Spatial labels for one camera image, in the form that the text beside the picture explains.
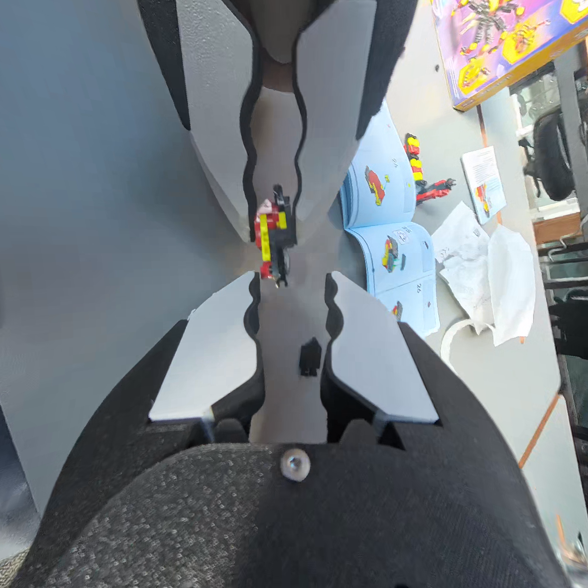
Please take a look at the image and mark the crumpled white paper bag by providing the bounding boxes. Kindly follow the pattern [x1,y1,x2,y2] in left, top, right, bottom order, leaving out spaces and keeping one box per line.
[486,224,537,348]

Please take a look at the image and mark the red yellow toy leg assembly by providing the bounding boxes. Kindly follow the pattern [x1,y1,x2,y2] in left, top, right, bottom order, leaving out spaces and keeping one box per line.
[403,133,424,187]

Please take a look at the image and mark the yellow black red brick assembly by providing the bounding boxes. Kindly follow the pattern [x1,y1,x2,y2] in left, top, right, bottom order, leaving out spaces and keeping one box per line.
[254,184,298,289]

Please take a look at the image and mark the crumpled clear plastic bags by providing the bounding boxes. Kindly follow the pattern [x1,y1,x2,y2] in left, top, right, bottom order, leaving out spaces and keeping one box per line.
[431,201,496,334]

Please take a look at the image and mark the open blue instruction booklet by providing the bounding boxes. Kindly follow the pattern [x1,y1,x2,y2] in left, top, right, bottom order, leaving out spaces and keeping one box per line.
[339,99,442,338]

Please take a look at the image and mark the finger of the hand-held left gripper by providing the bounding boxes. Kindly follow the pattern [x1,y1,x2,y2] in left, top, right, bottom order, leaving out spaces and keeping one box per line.
[176,0,266,243]
[292,0,386,222]

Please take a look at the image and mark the black sloped toy brick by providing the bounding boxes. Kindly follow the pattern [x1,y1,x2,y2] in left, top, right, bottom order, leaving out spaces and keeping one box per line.
[298,337,322,378]

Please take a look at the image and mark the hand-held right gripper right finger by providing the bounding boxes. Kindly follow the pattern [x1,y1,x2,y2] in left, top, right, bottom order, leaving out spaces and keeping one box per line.
[320,270,443,425]

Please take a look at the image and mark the white paper strip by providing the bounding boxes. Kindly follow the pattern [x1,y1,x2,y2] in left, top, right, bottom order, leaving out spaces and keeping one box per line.
[439,318,479,364]

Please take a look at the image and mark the black office chair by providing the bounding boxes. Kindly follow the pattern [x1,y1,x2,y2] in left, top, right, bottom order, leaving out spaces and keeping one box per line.
[510,64,588,203]

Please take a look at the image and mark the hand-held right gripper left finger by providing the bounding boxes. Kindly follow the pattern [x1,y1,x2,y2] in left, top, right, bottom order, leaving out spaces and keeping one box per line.
[147,271,267,423]

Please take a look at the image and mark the red black toy claw assembly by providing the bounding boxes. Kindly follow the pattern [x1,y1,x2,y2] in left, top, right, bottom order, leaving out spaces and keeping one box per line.
[415,178,457,206]

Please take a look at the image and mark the white leaflet with figure print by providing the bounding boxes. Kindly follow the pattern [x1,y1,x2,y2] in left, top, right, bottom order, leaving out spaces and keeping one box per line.
[460,145,507,226]

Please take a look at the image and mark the purple yellow toy box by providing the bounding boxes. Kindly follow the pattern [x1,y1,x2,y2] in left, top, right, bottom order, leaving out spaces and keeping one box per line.
[430,0,588,111]

